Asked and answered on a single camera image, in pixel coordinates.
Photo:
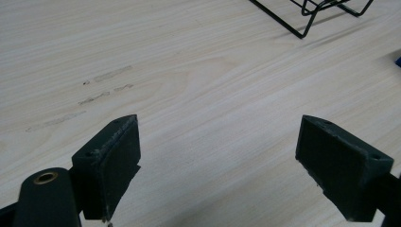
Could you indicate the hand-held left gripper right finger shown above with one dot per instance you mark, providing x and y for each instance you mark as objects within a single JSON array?
[{"x": 337, "y": 176}]

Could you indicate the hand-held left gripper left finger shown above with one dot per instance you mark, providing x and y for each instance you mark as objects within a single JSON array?
[{"x": 107, "y": 170}]

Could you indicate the blue object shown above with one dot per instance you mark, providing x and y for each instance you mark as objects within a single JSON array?
[{"x": 398, "y": 61}]

